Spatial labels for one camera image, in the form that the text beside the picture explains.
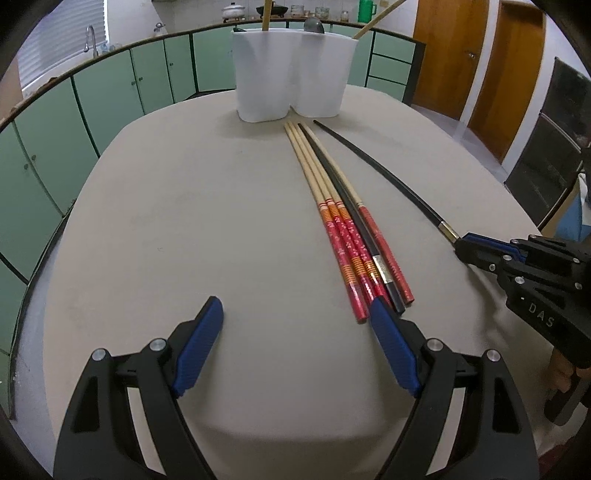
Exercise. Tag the wooden door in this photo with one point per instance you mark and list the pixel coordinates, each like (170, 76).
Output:
(508, 78)
(448, 60)

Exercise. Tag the red patterned bamboo chopstick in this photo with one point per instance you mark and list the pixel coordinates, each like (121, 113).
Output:
(383, 249)
(353, 230)
(345, 235)
(335, 240)

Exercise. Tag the white cooking pot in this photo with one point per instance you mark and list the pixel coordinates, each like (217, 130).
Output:
(232, 11)

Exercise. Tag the plain wooden chopstick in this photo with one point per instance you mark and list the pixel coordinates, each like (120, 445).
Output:
(266, 16)
(374, 23)

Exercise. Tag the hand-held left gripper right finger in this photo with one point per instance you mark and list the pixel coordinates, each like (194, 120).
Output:
(392, 346)

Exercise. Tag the green thermos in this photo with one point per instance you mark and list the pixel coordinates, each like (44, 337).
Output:
(366, 11)

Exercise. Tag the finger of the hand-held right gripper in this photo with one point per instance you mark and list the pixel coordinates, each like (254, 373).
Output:
(489, 242)
(480, 258)

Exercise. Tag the metal spoon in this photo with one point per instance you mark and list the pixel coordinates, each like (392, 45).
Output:
(314, 25)

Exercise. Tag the window blind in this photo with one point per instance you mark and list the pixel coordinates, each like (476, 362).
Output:
(60, 37)

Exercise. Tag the black chair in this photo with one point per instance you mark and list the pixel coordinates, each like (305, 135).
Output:
(549, 161)

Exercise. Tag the person's right hand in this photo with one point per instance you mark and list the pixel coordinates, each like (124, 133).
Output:
(562, 371)

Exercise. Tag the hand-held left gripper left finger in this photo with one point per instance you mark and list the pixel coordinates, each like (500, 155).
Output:
(198, 350)

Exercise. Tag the white utensil holder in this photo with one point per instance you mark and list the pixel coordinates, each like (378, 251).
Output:
(286, 74)

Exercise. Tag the black wok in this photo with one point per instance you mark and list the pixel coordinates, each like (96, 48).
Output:
(274, 9)

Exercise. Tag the metal sink faucet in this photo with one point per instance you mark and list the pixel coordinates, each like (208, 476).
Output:
(91, 39)

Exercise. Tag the black chopstick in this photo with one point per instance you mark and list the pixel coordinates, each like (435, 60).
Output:
(443, 226)
(364, 230)

